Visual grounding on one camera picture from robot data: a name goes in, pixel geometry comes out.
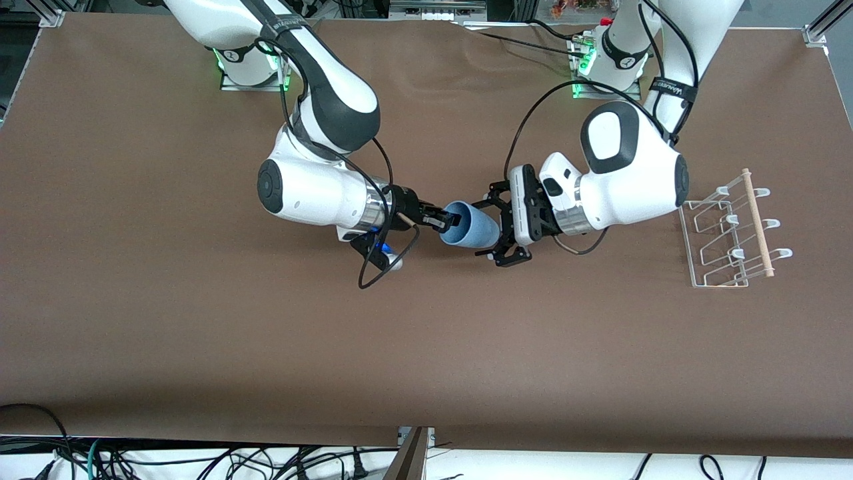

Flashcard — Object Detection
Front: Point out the blue cup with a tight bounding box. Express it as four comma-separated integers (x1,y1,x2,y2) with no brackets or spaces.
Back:
440,201,502,249

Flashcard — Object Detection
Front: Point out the brown table cover sheet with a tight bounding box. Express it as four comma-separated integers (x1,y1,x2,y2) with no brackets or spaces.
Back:
0,12,853,459

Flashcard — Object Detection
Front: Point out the white power strip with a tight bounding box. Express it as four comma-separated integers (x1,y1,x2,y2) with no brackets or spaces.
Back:
390,0,487,21

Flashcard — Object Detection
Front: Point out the brown angled beam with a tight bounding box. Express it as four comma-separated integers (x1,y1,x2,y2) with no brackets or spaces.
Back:
383,427,428,480

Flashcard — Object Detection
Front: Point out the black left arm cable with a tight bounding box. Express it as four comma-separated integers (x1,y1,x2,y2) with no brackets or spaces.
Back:
503,0,700,257

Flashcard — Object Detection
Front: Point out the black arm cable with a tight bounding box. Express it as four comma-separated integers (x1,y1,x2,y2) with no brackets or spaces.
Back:
503,0,700,257
253,33,422,291

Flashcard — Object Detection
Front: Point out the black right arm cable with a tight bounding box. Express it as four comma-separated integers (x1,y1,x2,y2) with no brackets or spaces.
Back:
253,33,422,291

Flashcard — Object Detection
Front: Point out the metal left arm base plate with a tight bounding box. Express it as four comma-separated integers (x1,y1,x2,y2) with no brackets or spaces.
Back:
571,37,642,101

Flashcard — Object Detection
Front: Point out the long black cable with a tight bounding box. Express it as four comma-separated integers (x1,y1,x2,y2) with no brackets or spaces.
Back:
450,22,582,54

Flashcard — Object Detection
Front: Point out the short black cable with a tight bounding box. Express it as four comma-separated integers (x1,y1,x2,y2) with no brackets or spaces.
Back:
530,19,582,41

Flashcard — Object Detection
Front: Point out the metal bracket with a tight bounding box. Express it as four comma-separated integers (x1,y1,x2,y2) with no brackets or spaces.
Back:
398,427,436,449

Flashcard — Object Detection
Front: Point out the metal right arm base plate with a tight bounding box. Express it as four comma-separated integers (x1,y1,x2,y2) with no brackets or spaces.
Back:
220,47,292,92

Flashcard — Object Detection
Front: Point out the black cable with plug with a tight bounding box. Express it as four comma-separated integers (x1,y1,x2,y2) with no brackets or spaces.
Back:
333,447,374,480

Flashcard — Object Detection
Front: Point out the thick black cable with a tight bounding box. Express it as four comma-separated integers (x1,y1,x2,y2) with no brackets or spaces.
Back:
0,403,75,480

